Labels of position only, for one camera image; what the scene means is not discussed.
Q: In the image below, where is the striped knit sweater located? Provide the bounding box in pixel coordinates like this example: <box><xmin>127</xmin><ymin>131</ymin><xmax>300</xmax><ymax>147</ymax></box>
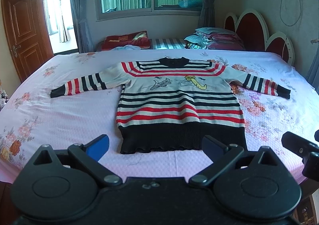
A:
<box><xmin>50</xmin><ymin>58</ymin><xmax>290</xmax><ymax>154</ymax></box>

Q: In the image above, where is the bedside nightstand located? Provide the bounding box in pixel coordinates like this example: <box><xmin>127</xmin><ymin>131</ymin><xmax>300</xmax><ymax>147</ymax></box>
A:
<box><xmin>293</xmin><ymin>178</ymin><xmax>318</xmax><ymax>224</ymax></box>

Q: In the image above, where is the light blue crumpled cloth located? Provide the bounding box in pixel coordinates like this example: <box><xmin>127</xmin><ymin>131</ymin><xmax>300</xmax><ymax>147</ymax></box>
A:
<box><xmin>112</xmin><ymin>45</ymin><xmax>141</xmax><ymax>51</ymax></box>

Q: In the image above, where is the stack of folded quilts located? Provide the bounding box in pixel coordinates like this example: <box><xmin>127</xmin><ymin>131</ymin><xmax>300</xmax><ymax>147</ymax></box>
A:
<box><xmin>184</xmin><ymin>28</ymin><xmax>245</xmax><ymax>51</ymax></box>

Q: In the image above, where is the red white scalloped headboard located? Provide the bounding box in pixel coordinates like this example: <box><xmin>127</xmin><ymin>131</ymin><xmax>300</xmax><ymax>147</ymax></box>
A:
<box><xmin>224</xmin><ymin>9</ymin><xmax>295</xmax><ymax>66</ymax></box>

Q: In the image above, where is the red gold pillow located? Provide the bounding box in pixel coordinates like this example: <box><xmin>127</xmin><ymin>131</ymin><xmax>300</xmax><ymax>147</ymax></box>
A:
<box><xmin>101</xmin><ymin>31</ymin><xmax>151</xmax><ymax>51</ymax></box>

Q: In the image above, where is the striped grey white mattress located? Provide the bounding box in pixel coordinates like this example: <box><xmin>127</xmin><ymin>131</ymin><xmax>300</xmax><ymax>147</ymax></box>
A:
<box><xmin>150</xmin><ymin>38</ymin><xmax>185</xmax><ymax>50</ymax></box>

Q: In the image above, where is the brown wooden door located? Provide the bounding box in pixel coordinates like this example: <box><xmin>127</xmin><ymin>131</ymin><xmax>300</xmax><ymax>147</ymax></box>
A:
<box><xmin>1</xmin><ymin>0</ymin><xmax>53</xmax><ymax>82</ymax></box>

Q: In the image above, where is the grey left curtain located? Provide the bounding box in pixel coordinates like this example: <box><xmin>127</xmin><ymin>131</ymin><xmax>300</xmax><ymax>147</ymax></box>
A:
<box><xmin>70</xmin><ymin>0</ymin><xmax>94</xmax><ymax>53</ymax></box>

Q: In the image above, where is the brass door handle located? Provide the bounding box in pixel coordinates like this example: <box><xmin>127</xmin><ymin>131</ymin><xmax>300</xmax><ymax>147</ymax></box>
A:
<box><xmin>11</xmin><ymin>45</ymin><xmax>21</xmax><ymax>58</ymax></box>

